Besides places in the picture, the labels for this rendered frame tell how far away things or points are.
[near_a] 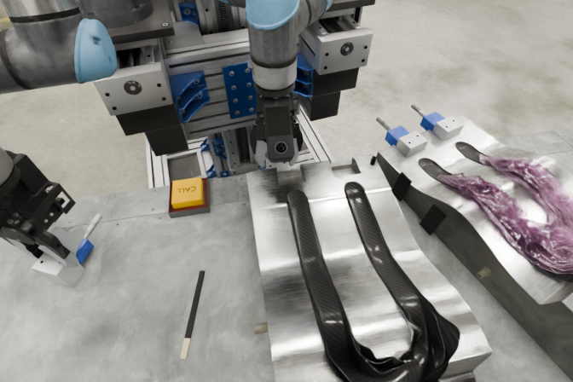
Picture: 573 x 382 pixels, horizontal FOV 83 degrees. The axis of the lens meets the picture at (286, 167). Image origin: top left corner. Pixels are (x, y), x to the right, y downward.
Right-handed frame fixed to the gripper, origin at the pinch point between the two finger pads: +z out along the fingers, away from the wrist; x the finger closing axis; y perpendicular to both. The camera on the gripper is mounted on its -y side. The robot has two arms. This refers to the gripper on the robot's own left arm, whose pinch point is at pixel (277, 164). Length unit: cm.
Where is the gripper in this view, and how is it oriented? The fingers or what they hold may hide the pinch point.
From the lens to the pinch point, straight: 69.5
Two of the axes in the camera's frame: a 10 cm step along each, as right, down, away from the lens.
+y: -0.7, -7.5, 6.6
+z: 0.0, 6.6, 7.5
